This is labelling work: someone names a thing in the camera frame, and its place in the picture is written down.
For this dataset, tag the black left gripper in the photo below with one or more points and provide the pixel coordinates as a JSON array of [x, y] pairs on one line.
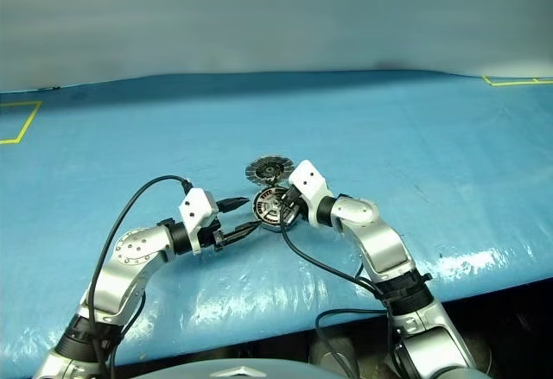
[[214, 236]]

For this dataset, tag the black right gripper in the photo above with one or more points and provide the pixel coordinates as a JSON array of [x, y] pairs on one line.
[[294, 206]]

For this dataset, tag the silver motor stator copper windings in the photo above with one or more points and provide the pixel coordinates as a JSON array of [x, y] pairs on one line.
[[276, 223]]

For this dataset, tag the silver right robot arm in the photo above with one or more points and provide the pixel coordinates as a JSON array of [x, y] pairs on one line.
[[380, 245]]

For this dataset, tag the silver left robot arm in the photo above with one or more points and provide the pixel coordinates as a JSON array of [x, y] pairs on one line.
[[125, 267]]

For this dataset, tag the silver finned motor cover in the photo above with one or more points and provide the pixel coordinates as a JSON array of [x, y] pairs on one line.
[[268, 169]]

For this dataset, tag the grey robot torso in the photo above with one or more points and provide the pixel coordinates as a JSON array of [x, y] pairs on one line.
[[242, 370]]

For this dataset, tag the plain yellow tape outline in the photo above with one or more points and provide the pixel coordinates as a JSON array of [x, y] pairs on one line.
[[26, 124]]

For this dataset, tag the yellow tape outline with tick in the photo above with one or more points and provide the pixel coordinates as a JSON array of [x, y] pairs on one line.
[[518, 81]]

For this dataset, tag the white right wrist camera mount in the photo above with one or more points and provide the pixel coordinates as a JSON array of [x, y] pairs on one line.
[[309, 185]]

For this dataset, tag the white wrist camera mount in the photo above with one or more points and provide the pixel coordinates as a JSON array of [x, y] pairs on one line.
[[198, 210], [309, 185]]

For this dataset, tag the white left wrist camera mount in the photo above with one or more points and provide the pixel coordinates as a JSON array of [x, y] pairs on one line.
[[198, 210]]

